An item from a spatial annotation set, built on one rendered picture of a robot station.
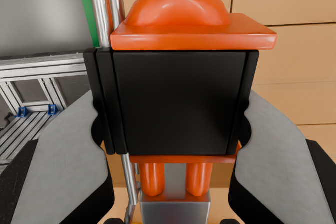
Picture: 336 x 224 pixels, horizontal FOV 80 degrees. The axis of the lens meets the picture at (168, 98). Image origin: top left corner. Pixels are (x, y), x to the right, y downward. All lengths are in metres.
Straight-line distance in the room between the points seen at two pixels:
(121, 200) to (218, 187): 0.20
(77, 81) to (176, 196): 1.07
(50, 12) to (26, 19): 0.15
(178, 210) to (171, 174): 0.03
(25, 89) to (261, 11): 1.22
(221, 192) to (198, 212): 0.25
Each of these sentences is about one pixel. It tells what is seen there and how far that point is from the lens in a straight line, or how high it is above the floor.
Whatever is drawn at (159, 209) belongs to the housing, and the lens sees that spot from 0.20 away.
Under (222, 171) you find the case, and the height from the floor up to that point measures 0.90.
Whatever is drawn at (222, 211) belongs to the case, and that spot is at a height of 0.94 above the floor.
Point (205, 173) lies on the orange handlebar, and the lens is 0.17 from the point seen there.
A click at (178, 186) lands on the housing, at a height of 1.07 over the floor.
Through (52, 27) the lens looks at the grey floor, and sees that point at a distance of 1.39.
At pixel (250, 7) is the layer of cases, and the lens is 0.69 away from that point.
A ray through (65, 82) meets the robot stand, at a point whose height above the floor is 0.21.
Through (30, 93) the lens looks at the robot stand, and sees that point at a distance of 1.39.
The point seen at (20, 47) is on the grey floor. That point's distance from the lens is 1.54.
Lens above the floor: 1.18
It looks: 58 degrees down
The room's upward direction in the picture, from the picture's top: 179 degrees counter-clockwise
